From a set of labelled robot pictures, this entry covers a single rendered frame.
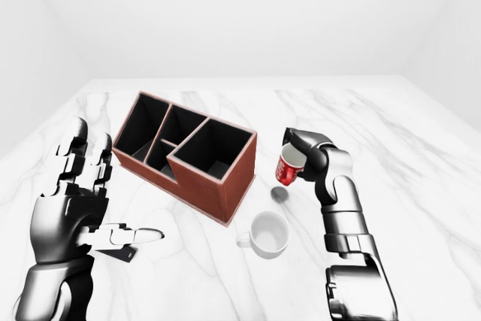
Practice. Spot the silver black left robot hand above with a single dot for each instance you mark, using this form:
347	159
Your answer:
56	223

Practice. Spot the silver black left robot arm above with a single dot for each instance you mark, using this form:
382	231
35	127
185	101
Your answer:
52	291

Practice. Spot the red-brown desk caddy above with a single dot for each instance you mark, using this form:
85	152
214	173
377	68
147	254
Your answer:
210	163

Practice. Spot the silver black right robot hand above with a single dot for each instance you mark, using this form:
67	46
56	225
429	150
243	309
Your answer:
319	159

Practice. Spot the red mug with white print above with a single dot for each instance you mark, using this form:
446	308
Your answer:
287	171

